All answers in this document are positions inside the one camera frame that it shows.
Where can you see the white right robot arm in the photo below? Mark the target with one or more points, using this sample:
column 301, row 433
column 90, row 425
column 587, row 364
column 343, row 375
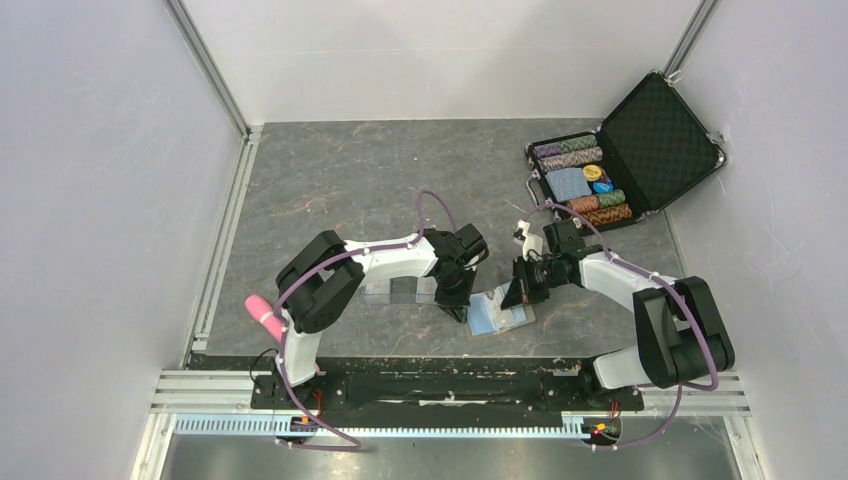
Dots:
column 681, row 338

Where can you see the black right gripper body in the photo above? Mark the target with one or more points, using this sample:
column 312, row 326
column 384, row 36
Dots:
column 537, row 277

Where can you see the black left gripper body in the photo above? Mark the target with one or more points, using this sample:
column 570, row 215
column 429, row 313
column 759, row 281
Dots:
column 455, row 289

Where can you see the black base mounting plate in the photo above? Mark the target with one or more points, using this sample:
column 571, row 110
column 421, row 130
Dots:
column 450, row 392

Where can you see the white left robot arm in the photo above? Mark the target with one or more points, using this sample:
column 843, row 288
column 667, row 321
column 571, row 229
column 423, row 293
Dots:
column 318, row 284

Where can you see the clear acrylic card box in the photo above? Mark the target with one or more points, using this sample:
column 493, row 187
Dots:
column 379, row 293
column 425, row 290

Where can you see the black poker chip case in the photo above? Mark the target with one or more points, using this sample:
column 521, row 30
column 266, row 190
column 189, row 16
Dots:
column 661, row 145

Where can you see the poker chips in case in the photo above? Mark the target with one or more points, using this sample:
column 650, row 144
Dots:
column 579, row 172

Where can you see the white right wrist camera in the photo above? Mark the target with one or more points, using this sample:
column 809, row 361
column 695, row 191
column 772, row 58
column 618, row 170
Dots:
column 531, row 244

